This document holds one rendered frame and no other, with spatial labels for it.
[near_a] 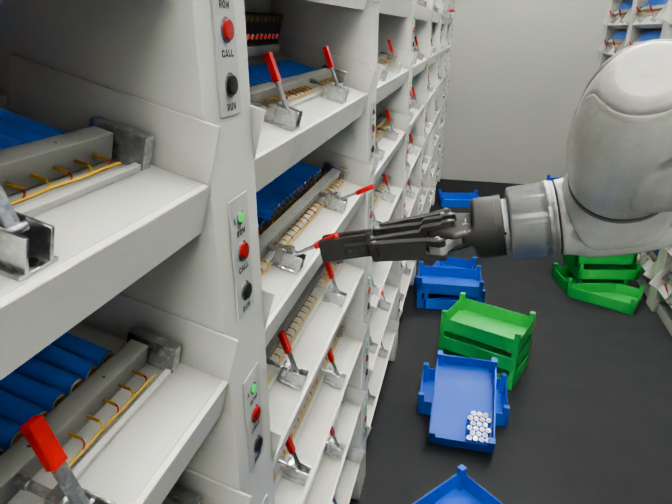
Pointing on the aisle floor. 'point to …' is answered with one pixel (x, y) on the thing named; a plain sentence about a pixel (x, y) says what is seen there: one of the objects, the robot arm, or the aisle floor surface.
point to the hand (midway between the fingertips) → (347, 245)
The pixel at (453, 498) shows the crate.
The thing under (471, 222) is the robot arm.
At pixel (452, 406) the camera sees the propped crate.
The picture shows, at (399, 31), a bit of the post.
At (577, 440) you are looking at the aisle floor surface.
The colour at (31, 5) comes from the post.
